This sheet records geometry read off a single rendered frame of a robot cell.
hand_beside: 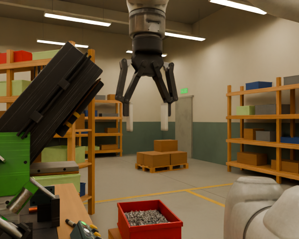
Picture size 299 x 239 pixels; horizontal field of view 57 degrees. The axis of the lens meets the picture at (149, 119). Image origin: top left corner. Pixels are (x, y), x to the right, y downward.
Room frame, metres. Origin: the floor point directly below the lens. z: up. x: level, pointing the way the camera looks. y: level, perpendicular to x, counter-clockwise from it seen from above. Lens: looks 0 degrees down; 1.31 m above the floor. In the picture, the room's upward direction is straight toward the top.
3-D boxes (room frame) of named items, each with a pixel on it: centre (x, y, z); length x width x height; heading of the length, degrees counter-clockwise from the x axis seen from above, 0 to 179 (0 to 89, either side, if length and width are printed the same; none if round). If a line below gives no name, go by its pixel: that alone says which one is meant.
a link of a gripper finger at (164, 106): (0.70, -0.04, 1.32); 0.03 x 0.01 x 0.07; 21
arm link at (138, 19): (0.68, 0.01, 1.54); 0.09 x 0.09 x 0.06
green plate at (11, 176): (0.95, 0.47, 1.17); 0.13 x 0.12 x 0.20; 21
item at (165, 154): (7.47, -0.33, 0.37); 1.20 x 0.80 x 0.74; 124
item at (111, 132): (9.45, 2.50, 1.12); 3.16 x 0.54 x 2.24; 116
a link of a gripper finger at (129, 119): (0.67, 0.05, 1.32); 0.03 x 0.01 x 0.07; 21
